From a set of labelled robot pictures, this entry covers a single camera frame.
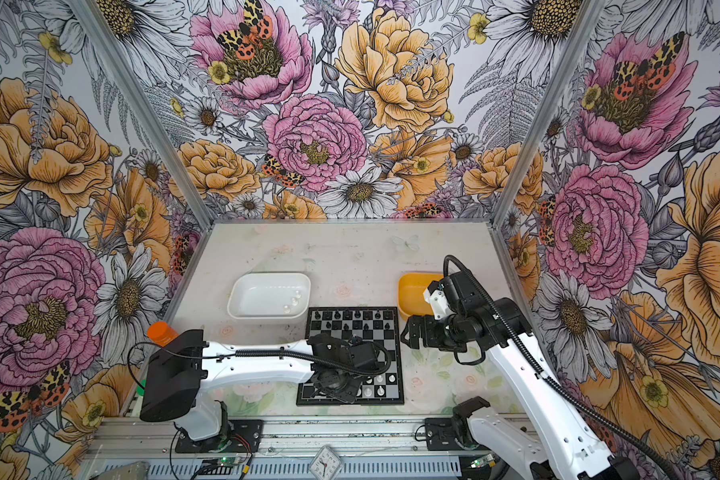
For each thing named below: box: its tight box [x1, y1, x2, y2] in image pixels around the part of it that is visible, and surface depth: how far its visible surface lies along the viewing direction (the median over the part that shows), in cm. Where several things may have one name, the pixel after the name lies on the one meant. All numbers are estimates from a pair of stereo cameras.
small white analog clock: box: [309, 444, 343, 480], surface depth 70 cm
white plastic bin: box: [227, 272, 311, 320], surface depth 100 cm
